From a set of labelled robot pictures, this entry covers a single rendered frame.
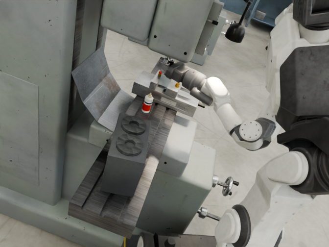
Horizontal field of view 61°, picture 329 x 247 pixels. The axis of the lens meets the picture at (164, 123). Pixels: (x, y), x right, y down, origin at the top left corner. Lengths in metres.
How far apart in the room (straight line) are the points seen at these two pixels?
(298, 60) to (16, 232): 1.80
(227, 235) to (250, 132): 0.36
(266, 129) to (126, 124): 0.48
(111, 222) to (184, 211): 0.70
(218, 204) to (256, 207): 1.49
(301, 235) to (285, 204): 1.82
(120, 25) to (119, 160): 0.52
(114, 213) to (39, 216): 0.98
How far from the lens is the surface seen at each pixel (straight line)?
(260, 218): 0.96
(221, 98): 1.10
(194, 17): 1.06
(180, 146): 1.39
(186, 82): 1.18
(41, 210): 1.88
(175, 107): 1.45
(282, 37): 0.85
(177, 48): 1.11
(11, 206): 1.97
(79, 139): 1.47
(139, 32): 1.11
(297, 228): 2.76
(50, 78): 1.24
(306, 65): 0.82
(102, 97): 1.43
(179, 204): 1.58
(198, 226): 2.25
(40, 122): 1.42
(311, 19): 0.78
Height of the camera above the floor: 1.80
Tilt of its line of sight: 38 degrees down
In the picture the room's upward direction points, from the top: 20 degrees clockwise
